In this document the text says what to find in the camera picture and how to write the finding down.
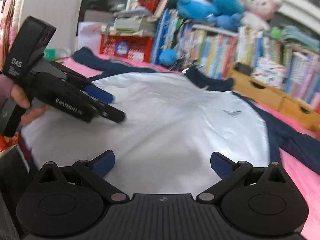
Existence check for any green packet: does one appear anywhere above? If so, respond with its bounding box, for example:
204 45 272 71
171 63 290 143
44 47 72 60

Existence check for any wooden drawer box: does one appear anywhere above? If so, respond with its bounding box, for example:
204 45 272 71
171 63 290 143
230 64 320 130

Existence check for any small black box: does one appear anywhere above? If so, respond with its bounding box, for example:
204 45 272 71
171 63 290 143
234 62 255 77

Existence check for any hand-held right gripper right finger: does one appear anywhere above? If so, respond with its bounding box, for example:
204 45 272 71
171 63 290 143
196 152 288 203

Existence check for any blue plush ball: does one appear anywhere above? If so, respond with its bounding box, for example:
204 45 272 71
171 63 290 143
159 49 184 65

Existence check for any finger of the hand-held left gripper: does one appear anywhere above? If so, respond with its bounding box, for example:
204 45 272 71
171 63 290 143
85 85 115 104
94 102 125 123

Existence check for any folded teal cloth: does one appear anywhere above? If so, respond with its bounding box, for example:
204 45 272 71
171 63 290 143
282 25 320 53

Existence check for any white patterned box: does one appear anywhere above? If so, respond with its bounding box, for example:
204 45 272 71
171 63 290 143
252 57 285 85

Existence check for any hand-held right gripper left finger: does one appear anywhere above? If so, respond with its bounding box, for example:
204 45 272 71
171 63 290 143
35 150 130 202

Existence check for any person's left hand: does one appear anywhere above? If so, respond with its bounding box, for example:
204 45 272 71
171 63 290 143
0 76 52 126

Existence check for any blue plush toy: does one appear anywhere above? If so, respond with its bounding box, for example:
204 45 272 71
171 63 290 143
176 0 247 32

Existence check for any white and navy shirt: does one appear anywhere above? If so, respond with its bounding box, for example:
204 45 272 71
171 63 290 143
21 47 320 180

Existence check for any stack of magazines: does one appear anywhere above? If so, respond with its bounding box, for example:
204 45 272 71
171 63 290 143
101 7 158 37

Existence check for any row of books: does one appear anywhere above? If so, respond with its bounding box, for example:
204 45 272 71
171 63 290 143
150 7 320 113

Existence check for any red crate with round label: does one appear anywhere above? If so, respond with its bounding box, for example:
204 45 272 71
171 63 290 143
100 34 154 63

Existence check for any white and pink plush toy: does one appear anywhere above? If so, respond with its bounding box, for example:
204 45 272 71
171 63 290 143
241 0 283 32

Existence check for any floral pink cloth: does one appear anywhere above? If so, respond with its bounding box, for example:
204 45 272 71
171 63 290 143
0 0 25 80

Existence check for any white plastic box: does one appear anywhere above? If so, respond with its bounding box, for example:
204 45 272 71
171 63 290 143
79 21 103 53

